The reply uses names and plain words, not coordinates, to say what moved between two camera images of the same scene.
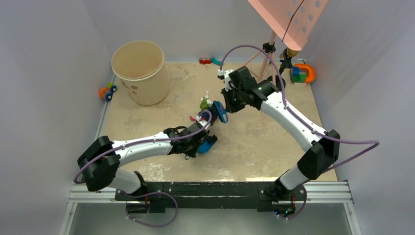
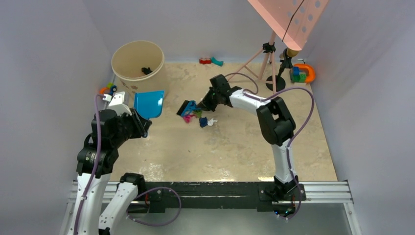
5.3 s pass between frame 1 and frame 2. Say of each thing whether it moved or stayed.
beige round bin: stayed
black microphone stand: stayed
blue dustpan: moved
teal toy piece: stayed
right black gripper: moved
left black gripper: moved
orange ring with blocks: stayed
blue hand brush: moved
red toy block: stayed
